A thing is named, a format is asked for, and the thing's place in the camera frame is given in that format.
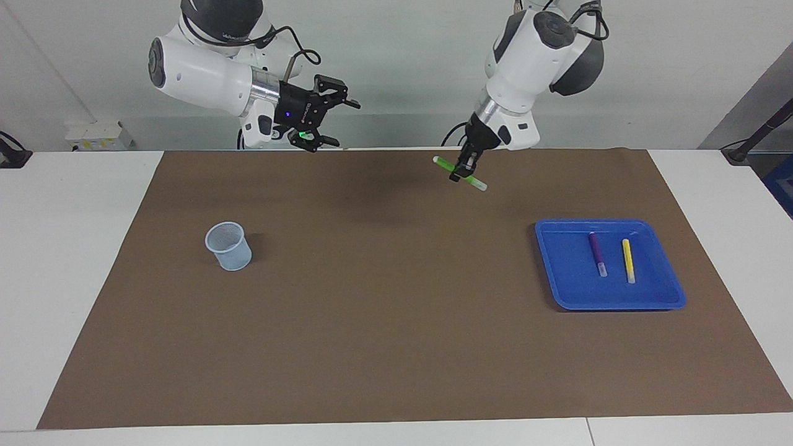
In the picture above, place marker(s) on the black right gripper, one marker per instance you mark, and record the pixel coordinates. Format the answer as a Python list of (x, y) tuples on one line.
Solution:
[(300, 108)]

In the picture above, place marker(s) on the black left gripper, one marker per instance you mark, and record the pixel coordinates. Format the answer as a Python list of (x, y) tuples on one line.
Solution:
[(482, 136)]

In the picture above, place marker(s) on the green pen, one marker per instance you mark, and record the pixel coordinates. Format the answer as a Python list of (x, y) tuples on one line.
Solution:
[(443, 163)]

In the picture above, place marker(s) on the purple pen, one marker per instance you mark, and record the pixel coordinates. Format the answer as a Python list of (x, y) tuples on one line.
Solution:
[(598, 251)]

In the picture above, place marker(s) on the yellow pen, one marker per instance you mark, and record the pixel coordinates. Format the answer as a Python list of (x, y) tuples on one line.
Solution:
[(628, 260)]

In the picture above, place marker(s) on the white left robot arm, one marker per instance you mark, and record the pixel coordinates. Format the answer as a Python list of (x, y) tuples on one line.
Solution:
[(539, 56)]

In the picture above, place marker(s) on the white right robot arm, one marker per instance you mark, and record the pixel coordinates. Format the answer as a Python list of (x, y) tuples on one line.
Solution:
[(204, 74)]

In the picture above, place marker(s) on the blue plastic tray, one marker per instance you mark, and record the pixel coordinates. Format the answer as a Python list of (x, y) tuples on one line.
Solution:
[(576, 285)]

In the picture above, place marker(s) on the brown table mat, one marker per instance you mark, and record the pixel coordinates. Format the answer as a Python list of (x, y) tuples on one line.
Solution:
[(396, 310)]

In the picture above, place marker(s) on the clear plastic cup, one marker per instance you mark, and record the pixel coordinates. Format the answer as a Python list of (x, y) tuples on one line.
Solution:
[(232, 254)]

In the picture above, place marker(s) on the black stand pole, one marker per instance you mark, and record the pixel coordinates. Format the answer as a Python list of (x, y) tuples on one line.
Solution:
[(762, 133)]

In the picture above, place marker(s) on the black object on table edge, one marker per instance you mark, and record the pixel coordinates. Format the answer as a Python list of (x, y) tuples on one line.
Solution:
[(12, 155)]

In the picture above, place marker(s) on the blue box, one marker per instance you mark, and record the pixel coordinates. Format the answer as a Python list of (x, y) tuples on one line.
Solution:
[(782, 186)]

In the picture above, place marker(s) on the white wall socket box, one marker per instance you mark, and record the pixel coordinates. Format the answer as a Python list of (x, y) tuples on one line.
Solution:
[(99, 136)]

